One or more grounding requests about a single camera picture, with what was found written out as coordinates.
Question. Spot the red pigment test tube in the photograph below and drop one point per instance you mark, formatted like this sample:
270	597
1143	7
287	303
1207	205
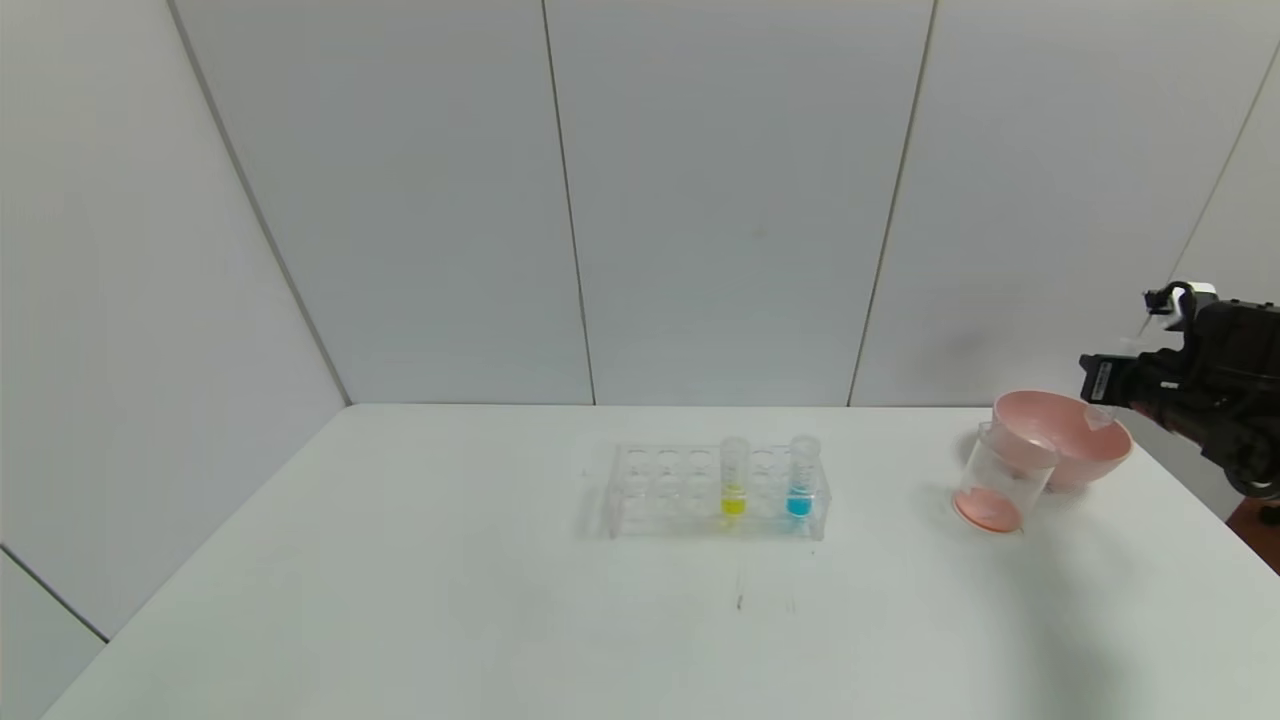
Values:
1100	416

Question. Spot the clear plastic test tube rack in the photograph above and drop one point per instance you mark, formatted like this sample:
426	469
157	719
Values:
670	505

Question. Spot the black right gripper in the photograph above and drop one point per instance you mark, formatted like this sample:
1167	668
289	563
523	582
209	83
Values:
1230	370

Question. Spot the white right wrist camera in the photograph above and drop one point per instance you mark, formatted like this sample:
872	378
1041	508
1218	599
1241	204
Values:
1195	295

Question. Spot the blue pigment test tube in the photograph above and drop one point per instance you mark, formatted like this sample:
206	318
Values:
798	502

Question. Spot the yellow pigment test tube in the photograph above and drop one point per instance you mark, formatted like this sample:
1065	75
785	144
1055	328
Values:
733	500

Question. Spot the pink bowl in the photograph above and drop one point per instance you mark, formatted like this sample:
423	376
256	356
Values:
1060	450

